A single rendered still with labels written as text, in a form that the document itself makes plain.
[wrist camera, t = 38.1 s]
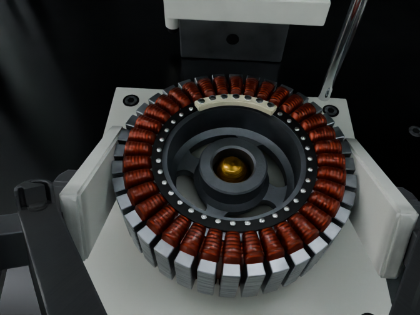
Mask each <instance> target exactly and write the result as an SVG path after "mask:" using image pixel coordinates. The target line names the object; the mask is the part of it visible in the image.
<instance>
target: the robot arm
mask: <svg viewBox="0 0 420 315"><path fill-rule="evenodd" d="M122 129H123V127H122V126H112V127H110V129H109V130H108V131H107V133H106V134H105V135H104V137H103V138H102V139H101V140H100V142H99V143H98V144H97V146H96V147H95V148H94V149H93V151H92V152H91V154H90V155H89V156H88V157H87V159H86V160H85V161H84V162H83V164H82V165H81V167H80V168H79V169H78V170H67V171H64V172H63V173H61V174H60V175H59V176H58V177H57V178H56V179H55V180H54V182H51V181H48V180H46V179H32V180H28V181H24V182H22V183H21V184H18V185H17V186H16V187H15V188H14V196H15V200H16V206H17V213H14V214H6V215H0V299H1V294H2V291H3V286H4V281H5V277H6V272H7V269H11V268H18V267H22V266H29V271H30V274H31V278H32V283H33V285H34V290H35V293H36V297H37V301H38V304H39V308H40V311H41V315H107V312H106V310H105V308H104V306H103V304H102V302H101V300H100V298H99V295H98V293H97V291H96V288H95V287H94V284H93V282H92V280H91V278H90V276H89V274H88V271H87V269H86V267H85V265H84V263H83V261H85V260H86V259H87V258H88V257H89V255H90V253H91V251H92V249H93V247H94V245H95V243H96V240H97V238H98V236H99V234H100V232H101V230H102V228H103V226H104V224H105V222H106V219H107V218H108V216H109V213H110V212H111V209H112V208H113V206H114V203H115V201H116V195H115V193H114V189H113V182H112V179H113V176H112V174H111V166H112V161H115V160H114V151H115V148H116V144H119V142H118V137H119V135H120V132H121V131H122ZM344 141H347V142H348V144H349V146H350V148H351V151H352V154H351V155H350V158H353V159H354V165H355V169H356V170H355V172H354V175H356V176H357V188H356V190H355V191H354V193H356V197H355V200H354V205H353V207H352V208H351V210H350V211H351V213H350V215H349V220H350V222H351V224H352V225H353V227H354V229H355V231H356V233H357V235H358V237H359V239H360V240H361V242H362V245H363V246H364V248H365V250H366V252H367V255H368V256H369V258H370V260H371V262H372V264H373V266H374V268H375V270H376V272H377V273H378V275H379V276H380V277H381V278H386V279H397V278H398V277H399V274H400V272H401V268H402V266H403V264H404V265H405V267H406V268H405V270H404V274H403V276H402V279H401V282H400V284H399V287H398V290H397V293H396V296H395V298H394V301H393V304H392V306H391V310H390V312H389V315H420V202H419V201H418V199H417V198H416V197H415V196H414V195H413V193H411V192H409V191H408V190H406V189H404V188H403V187H396V186H395V185H394V184H393V183H392V182H391V180H390V179H389V178H388V177H387V176H386V175H385V173H384V172H383V170H382V169H381V168H380V167H379V166H378V165H377V164H376V162H375V161H374V160H373V158H372V157H371V156H370V155H369V154H368V153H367V151H366V150H365V149H364V148H363V147H362V146H361V144H360V143H359V142H358V140H357V139H352V138H346V139H345V140H343V142H344Z"/></svg>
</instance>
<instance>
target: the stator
mask: <svg viewBox="0 0 420 315"><path fill-rule="evenodd" d="M259 80H260V77H256V76H248V75H247V79H246V80H245V83H244V85H243V75H242V74H230V75H229V84H228V83H227V79H226V77H225V74H213V75H212V82H211V80H210V79H209V78H208V76H200V77H195V78H194V82H193V81H191V80H190V79H188V80H185V81H182V82H179V83H178V87H175V85H172V86H169V87H167V88H166V89H163V90H162V93H163V94H162V95H161V94H159V93H157V94H155V95H154V96H152V97H151V98H149V99H148V101H149V105H148V104H146V103H145V102H144V103H143V104H142V105H141V106H140V107H139V108H138V109H137V110H136V114H137V116H135V115H132V116H131V117H130V118H129V119H128V121H127V122H126V129H124V128H123V129H122V131H121V132H120V135H119V137H118V139H117V140H118V142H119V144H116V148H115V151H114V160H115V161H112V166H111V174H112V176H113V179H112V185H113V189H114V193H115V195H116V199H117V203H118V205H119V208H120V210H121V213H122V216H123V219H124V222H125V224H126V227H127V230H128V232H129V235H130V236H131V237H132V240H133V242H134V244H135V245H136V247H137V248H138V250H139V252H140V253H143V254H144V257H145V259H146V260H147V261H148V262H149V263H150V264H151V265H152V266H153V267H154V268H155V267H156V266H157V265H158V268H159V272H160V273H161V274H163V275H164V276H166V277H167V278H169V279H170V280H173V278H174V276H175V275H176V279H177V283H178V284H180V285H182V286H184V287H185V288H188V289H192V288H193V285H194V282H195V280H196V279H197V291H198V292H199V293H203V294H208V295H213V293H214V285H215V284H216V282H217V279H219V285H220V288H219V297H226V298H235V297H236V292H237V290H238V286H240V290H241V297H242V298H243V297H250V296H257V294H258V292H259V289H260V288H261V290H262V293H263V294H266V293H270V292H273V291H276V290H278V288H279V286H280V284H282V286H283V287H285V286H287V285H289V284H291V283H293V282H294V281H296V280H297V278H298V277H299V276H301V277H302V276H303V275H305V274H306V273H307V272H308V271H309V270H310V269H312V267H313V266H314V265H315V264H316V263H317V262H318V261H319V260H320V259H321V258H322V256H323V255H324V253H325V252H326V251H327V249H328V248H329V246H330V245H331V244H332V242H333V241H334V240H335V238H336V236H337V235H338V234H339V233H340V231H341V229H342V228H343V226H344V225H345V223H346V221H347V220H348V217H349V215H350V213H351V211H350V210H351V208H352V207H353V205H354V200H355V197H356V193H355V192H354V191H355V190H356V188H357V176H356V175H354V172H355V170H356V169H355V165H354V159H353V157H350V155H351V154H352V151H351V148H350V146H349V144H348V142H347V141H344V142H343V139H344V137H345V136H344V134H343V132H342V131H341V130H340V128H339V127H338V126H336V127H333V126H334V123H335V122H334V120H333V119H332V118H331V117H330V116H329V115H328V113H325V114H321V113H322V111H323V109H322V108H321V107H320V106H318V105H317V104H316V103H315V102H314V101H313V102H311V103H309V102H308V100H309V98H308V97H306V96H305V95H303V94H301V93H300V92H297V93H296V94H293V90H294V89H292V88H290V87H287V86H285V85H283V84H282V85H281V86H279V87H277V89H276V86H277V82H275V81H272V80H268V79H264V81H263V82H262V83H261V85H260V87H259ZM209 143H210V145H208V146H207V147H206V148H205V149H204V151H203V152H202V153H201V155H200V158H197V157H194V156H193V155H192V154H191V153H192V152H194V151H195V150H197V149H198V148H200V147H202V146H204V145H207V144H209ZM261 150H262V151H264V152H265V153H266V154H268V155H269V156H270V157H271V158H272V159H273V160H274V161H275V163H276V164H277V165H278V167H279V168H280V170H281V172H282V175H283V178H284V183H285V186H284V187H276V186H273V185H272V184H270V183H269V176H268V164H267V161H266V158H265V156H264V154H263V152H262V151H261ZM229 156H234V157H237V158H239V159H241V160H243V161H244V162H245V163H246V164H247V165H248V166H249V168H250V171H251V176H250V177H249V178H247V179H246V180H245V181H242V182H235V183H233V182H226V181H223V180H222V179H220V178H219V177H217V176H216V174H215V173H214V171H213V166H214V164H215V163H216V162H217V161H218V160H220V159H222V158H226V157H229ZM182 175H187V176H190V177H192V178H193V179H194V186H195V188H196V191H197V194H198V196H199V198H200V199H201V201H202V202H203V203H204V204H205V206H206V211H203V210H202V209H199V208H198V207H196V206H194V205H193V204H191V203H190V202H189V201H188V200H186V199H185V198H184V197H183V196H182V195H181V194H180V192H179V191H178V190H177V189H176V179H177V177H178V176H182ZM260 205H267V206H269V207H271V208H272V209H273V210H271V211H269V212H266V213H264V214H260V215H258V216H253V217H244V218H231V217H228V216H232V215H239V214H244V213H247V212H249V211H251V210H252V209H254V208H255V207H257V206H260Z"/></svg>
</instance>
